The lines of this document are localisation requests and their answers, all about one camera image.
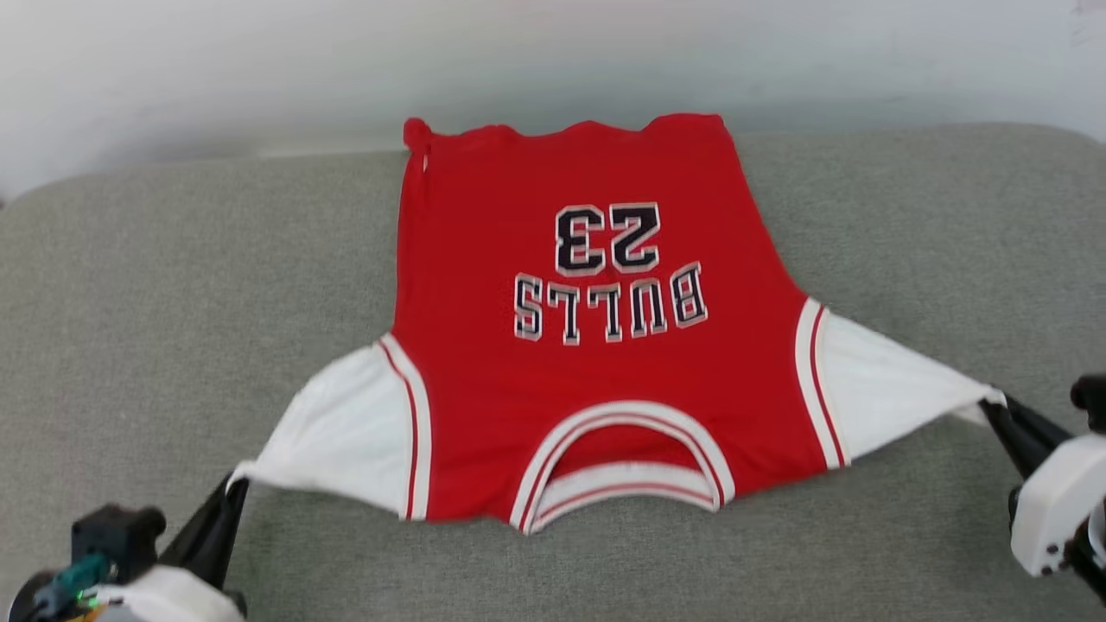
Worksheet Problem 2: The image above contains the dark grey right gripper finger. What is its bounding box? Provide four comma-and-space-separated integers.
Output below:
980, 401, 1042, 481
994, 393, 1077, 460

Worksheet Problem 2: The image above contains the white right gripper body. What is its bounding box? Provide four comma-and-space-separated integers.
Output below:
1008, 432, 1106, 578

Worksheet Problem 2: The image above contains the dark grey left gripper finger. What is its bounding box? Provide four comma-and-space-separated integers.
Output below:
160, 473, 236, 578
204, 477, 251, 592

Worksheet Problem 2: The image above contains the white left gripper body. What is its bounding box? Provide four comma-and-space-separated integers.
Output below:
82, 564, 248, 622

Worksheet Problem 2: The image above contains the red Bulls 23 jersey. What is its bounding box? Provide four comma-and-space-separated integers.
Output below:
226, 112, 1008, 536

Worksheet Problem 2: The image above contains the grey fabric sofa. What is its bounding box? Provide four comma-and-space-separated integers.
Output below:
0, 121, 1106, 622

